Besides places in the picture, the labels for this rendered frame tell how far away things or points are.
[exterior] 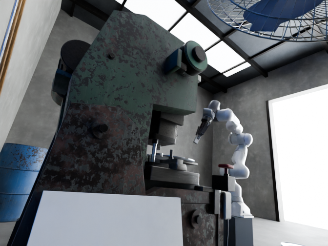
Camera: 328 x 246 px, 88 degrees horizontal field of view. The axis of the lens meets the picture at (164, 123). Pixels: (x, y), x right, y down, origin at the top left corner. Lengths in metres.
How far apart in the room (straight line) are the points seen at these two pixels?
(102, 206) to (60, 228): 0.12
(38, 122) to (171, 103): 3.59
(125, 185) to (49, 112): 3.75
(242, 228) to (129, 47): 1.43
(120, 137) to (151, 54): 0.50
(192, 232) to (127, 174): 0.42
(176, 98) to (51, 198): 0.71
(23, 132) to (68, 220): 3.70
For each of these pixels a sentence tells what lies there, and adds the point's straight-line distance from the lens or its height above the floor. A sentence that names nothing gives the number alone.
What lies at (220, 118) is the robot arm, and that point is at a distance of 1.42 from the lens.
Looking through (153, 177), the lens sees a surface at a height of 0.66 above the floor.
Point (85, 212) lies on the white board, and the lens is 0.61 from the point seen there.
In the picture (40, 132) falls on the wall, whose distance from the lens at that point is 4.22.
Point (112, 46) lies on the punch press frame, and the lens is 0.88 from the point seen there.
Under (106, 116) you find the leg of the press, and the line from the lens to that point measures 0.66.
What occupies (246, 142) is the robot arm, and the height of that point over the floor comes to 1.05.
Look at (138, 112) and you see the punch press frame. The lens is 0.80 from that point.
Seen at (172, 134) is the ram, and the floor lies 0.92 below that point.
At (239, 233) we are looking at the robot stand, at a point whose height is 0.35.
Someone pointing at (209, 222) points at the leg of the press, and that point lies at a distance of 0.98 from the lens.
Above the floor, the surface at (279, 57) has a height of 4.30.
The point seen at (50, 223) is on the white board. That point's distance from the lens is 0.60.
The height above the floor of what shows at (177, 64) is 1.21.
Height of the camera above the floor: 0.65
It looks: 18 degrees up
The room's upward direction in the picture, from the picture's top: 7 degrees clockwise
